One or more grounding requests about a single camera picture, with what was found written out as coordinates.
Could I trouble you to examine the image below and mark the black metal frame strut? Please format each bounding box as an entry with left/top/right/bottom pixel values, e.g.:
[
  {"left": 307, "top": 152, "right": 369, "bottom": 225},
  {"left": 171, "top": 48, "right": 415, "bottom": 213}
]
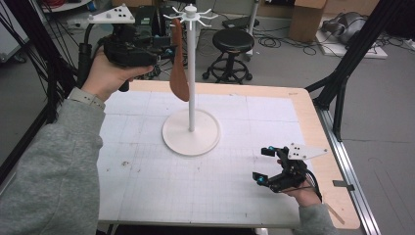
[{"left": 305, "top": 0, "right": 406, "bottom": 142}]

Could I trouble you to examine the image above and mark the aluminium rail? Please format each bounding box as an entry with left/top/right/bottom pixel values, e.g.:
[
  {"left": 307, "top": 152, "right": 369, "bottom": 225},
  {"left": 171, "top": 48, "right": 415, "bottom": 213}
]
[{"left": 313, "top": 105, "right": 382, "bottom": 235}]

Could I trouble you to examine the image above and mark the black flat laptop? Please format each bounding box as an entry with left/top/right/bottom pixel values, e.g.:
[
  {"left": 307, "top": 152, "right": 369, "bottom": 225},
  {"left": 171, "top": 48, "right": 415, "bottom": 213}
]
[{"left": 221, "top": 16, "right": 260, "bottom": 30}]

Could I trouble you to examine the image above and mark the black frame with cable bundle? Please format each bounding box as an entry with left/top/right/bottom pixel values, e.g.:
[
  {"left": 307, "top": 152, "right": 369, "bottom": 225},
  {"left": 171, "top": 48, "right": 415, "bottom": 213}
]
[{"left": 0, "top": 0, "right": 93, "bottom": 131}]

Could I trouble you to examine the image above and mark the brown cardboard box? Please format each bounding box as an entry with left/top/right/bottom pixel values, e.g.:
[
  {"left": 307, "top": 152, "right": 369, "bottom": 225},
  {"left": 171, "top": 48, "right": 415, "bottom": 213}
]
[{"left": 288, "top": 0, "right": 328, "bottom": 44}]

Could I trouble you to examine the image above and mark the tangle of black floor cables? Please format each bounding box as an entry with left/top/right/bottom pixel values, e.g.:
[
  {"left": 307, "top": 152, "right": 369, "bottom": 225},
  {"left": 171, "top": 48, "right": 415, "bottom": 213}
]
[{"left": 254, "top": 30, "right": 327, "bottom": 57}]

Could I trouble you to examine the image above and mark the black round stool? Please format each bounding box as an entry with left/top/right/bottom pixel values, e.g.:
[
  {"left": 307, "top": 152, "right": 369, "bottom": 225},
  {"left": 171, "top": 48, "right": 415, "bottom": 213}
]
[{"left": 202, "top": 27, "right": 255, "bottom": 85}]

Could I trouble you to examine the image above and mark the person's right hand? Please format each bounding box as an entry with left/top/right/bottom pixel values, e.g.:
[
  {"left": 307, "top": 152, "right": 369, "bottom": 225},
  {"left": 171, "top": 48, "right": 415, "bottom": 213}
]
[{"left": 277, "top": 159, "right": 323, "bottom": 208}]

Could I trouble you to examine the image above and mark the grey bag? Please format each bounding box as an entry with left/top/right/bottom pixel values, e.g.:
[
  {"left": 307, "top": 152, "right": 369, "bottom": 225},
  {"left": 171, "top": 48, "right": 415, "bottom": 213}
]
[{"left": 321, "top": 11, "right": 369, "bottom": 45}]

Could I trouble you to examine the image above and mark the beige wrist watch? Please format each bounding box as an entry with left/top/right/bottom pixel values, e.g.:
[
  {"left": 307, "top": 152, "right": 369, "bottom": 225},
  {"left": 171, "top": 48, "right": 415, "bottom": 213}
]
[{"left": 68, "top": 86, "right": 107, "bottom": 111}]

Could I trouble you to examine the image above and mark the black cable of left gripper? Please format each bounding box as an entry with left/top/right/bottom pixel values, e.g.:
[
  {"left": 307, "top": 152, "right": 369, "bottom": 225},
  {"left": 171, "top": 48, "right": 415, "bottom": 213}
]
[{"left": 76, "top": 22, "right": 96, "bottom": 90}]

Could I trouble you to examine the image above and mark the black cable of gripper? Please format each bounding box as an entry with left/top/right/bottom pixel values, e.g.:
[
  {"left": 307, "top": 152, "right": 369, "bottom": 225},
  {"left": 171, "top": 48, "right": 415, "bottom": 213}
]
[
  {"left": 76, "top": 22, "right": 96, "bottom": 90},
  {"left": 304, "top": 168, "right": 324, "bottom": 203}
]

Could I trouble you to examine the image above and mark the white metal pole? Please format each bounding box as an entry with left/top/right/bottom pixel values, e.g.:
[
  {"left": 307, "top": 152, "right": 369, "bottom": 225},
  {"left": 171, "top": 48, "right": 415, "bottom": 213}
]
[{"left": 246, "top": 0, "right": 261, "bottom": 62}]

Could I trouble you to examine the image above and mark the black computer tower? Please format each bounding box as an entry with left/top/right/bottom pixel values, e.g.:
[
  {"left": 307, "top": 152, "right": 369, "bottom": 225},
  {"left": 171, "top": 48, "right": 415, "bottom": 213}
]
[{"left": 133, "top": 5, "right": 159, "bottom": 38}]

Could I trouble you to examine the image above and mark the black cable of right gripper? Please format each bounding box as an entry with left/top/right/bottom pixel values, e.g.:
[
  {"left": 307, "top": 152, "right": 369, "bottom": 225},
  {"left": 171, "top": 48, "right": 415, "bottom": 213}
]
[{"left": 304, "top": 168, "right": 324, "bottom": 203}]

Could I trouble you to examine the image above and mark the orange-brown rice spatula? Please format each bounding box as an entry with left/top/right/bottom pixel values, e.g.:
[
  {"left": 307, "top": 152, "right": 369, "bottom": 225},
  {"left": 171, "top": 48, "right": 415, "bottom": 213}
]
[{"left": 168, "top": 18, "right": 191, "bottom": 103}]

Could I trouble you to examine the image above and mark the white flat board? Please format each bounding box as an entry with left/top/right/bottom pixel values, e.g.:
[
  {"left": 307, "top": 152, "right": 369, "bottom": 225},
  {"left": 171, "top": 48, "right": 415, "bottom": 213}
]
[{"left": 315, "top": 31, "right": 390, "bottom": 60}]

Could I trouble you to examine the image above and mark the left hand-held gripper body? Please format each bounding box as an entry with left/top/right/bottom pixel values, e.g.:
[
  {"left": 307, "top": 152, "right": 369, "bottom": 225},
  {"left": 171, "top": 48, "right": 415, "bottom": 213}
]
[{"left": 87, "top": 3, "right": 162, "bottom": 93}]

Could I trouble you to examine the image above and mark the person's left hand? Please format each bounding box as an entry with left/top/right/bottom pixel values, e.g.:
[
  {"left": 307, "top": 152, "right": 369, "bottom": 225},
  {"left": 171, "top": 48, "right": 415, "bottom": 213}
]
[{"left": 80, "top": 44, "right": 155, "bottom": 103}]

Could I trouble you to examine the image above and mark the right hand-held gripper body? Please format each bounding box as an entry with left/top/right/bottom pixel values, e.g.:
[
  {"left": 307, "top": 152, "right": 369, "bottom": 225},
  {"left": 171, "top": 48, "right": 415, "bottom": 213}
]
[{"left": 269, "top": 142, "right": 330, "bottom": 194}]

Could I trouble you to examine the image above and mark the white gridded mat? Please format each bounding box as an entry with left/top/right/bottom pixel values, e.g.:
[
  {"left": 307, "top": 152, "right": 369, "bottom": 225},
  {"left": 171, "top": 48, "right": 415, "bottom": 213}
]
[{"left": 97, "top": 89, "right": 310, "bottom": 229}]

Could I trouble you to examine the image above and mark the white hook stand rack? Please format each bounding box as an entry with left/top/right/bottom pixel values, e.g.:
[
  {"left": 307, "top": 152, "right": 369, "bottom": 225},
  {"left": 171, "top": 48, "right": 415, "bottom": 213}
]
[{"left": 161, "top": 3, "right": 222, "bottom": 157}]

